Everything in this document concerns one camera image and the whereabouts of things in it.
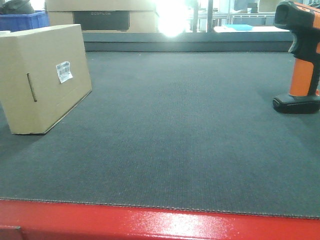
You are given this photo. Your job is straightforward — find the small brown cardboard package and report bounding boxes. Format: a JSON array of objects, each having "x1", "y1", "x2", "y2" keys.
[{"x1": 0, "y1": 24, "x2": 92, "y2": 135}]

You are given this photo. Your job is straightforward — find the orange black barcode scanner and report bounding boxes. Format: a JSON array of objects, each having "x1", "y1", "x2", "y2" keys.
[{"x1": 272, "y1": 1, "x2": 320, "y2": 114}]

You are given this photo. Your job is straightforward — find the black vertical frame post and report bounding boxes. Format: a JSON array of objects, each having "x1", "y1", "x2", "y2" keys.
[{"x1": 206, "y1": 0, "x2": 213, "y2": 33}]

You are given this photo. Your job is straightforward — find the black bag in crate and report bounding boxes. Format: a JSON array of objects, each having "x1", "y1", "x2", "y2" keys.
[{"x1": 0, "y1": 0, "x2": 35, "y2": 15}]

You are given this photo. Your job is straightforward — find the blue flat foam sheet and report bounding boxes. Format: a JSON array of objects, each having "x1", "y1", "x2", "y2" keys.
[{"x1": 223, "y1": 24, "x2": 253, "y2": 31}]

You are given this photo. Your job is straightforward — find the blue plastic crate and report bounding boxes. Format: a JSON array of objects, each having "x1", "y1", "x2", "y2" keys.
[{"x1": 0, "y1": 10, "x2": 50, "y2": 32}]

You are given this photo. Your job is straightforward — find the white barcode label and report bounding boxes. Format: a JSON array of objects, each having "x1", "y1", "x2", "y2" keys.
[{"x1": 56, "y1": 61, "x2": 73, "y2": 84}]

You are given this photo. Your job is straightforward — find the black raised table rail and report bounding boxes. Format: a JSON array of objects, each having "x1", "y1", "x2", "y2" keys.
[{"x1": 82, "y1": 31, "x2": 293, "y2": 53}]

